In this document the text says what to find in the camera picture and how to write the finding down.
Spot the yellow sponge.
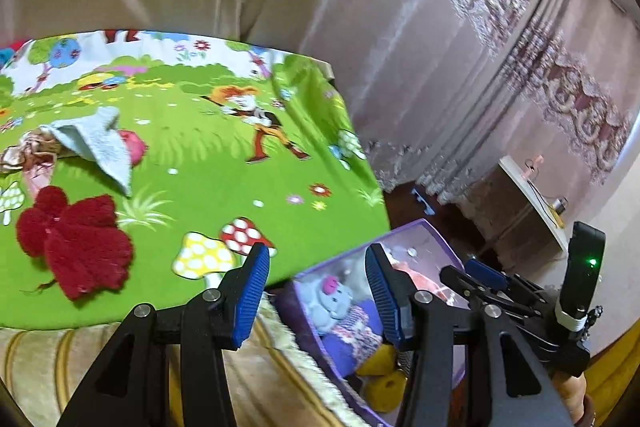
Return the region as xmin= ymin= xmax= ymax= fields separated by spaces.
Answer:
xmin=356 ymin=343 xmax=407 ymax=413

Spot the red crochet flower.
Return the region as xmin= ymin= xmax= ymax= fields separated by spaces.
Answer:
xmin=16 ymin=185 xmax=134 ymax=301

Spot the purple knitted sock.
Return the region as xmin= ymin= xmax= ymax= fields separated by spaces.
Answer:
xmin=322 ymin=299 xmax=383 ymax=377

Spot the purple storage box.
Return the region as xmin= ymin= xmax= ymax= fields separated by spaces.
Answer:
xmin=276 ymin=219 xmax=468 ymax=426

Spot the light blue towel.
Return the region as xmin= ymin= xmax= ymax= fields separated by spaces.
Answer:
xmin=39 ymin=106 xmax=132 ymax=196

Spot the pink fleece cloth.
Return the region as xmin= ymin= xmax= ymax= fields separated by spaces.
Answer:
xmin=392 ymin=262 xmax=454 ymax=306

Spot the light blue plush toy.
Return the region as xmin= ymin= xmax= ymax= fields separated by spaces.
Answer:
xmin=298 ymin=275 xmax=352 ymax=335

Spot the right hand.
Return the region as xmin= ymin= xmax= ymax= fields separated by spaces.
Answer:
xmin=552 ymin=371 xmax=594 ymax=426

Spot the white side table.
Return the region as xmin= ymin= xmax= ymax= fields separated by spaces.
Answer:
xmin=498 ymin=155 xmax=568 ymax=253

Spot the cartoon green bedsheet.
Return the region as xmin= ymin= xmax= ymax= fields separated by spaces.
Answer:
xmin=1 ymin=30 xmax=390 ymax=329

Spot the beige pink curtain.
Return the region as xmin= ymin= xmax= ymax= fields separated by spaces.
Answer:
xmin=1 ymin=0 xmax=639 ymax=209

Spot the pink round crochet coaster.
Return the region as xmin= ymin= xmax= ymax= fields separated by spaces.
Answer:
xmin=118 ymin=129 xmax=148 ymax=167

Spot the colourful striped blanket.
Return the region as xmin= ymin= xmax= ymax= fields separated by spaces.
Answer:
xmin=0 ymin=40 xmax=25 ymax=67

